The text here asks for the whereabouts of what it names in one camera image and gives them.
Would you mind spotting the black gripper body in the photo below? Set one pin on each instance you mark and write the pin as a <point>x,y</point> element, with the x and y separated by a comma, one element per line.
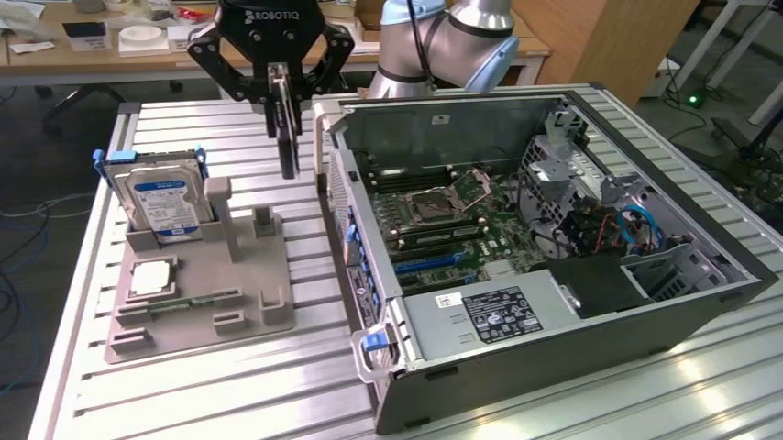
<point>270,32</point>

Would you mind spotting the green graphics card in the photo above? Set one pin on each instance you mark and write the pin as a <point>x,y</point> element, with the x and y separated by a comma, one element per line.
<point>287,146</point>

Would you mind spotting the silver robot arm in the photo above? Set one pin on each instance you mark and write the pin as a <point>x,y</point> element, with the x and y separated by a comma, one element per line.
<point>471,27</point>

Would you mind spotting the white paper stack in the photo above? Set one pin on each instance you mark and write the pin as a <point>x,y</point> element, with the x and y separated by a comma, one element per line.
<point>367,46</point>

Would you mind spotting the plain white box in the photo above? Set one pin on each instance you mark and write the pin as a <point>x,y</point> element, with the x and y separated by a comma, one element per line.
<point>178,41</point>

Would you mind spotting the cardboard box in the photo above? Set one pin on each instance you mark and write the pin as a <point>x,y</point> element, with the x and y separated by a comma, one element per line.
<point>367,11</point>

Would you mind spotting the red packet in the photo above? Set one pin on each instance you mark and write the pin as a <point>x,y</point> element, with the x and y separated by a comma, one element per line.
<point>192,14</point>

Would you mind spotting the white roll on box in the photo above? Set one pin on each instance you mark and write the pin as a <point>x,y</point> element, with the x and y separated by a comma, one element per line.
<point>143,39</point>

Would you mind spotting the white box with black lid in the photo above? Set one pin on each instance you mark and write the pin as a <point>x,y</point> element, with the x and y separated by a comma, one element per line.
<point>88,41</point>

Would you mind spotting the black office chair base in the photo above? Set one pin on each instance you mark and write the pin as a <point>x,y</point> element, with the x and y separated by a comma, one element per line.
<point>86,97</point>

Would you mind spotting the grey cup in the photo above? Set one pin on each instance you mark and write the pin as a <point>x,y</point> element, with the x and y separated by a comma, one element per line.
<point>91,5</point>

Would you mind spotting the wooden desk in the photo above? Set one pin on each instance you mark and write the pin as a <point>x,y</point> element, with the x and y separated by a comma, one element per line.
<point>36,59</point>

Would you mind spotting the white paper label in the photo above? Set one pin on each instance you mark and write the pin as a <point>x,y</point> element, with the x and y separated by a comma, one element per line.
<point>31,47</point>

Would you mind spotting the hard disk with blue label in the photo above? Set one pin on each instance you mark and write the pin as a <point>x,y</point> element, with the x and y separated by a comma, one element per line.
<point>162,206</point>

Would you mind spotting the clear plastic bag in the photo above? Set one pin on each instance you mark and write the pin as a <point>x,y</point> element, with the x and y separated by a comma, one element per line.
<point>15,20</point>

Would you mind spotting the metal socket cover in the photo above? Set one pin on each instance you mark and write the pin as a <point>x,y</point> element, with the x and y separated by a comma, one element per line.
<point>474,188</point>

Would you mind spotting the CPU socket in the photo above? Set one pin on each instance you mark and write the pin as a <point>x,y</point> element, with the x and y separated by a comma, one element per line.
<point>435,206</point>

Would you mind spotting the dark RAM stick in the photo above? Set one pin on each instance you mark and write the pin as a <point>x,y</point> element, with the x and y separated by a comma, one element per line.
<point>440,234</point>

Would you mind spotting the perforated metal drive cage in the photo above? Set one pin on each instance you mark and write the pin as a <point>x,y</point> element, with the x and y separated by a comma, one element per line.
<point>551,170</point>

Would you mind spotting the wooden cabinet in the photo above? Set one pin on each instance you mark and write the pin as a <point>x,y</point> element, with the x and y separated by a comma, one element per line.
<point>611,46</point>

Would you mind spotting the grey parts rack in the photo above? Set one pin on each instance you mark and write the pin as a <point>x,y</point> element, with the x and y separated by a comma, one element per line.
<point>202,275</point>

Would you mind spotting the green motherboard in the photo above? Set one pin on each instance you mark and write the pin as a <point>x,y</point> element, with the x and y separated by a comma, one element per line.
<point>490,238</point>

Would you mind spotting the silver CPU chip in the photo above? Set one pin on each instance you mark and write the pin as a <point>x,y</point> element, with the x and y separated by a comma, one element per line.
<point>151,278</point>

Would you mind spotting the blue expansion slot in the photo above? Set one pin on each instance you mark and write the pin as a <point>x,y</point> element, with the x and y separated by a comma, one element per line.
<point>424,265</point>

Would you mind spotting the green RAM stick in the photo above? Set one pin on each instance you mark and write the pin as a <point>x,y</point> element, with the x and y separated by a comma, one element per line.
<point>183,303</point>

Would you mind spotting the grey power supply unit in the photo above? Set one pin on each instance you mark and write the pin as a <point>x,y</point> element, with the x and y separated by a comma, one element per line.
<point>440,330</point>

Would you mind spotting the black drive housing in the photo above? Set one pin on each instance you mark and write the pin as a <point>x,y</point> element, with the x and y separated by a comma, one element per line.
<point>596,284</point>

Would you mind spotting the black equipment stand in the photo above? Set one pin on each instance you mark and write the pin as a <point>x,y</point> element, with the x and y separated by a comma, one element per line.
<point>729,130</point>

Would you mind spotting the metal disk bay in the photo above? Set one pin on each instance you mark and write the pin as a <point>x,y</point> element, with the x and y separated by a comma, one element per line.
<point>654,261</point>

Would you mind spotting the black open PC case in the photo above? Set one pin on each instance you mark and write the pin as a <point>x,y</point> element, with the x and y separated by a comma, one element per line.
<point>551,366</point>

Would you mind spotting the white table frame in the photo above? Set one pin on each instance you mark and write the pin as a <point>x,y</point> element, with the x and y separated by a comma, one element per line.
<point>705,42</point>

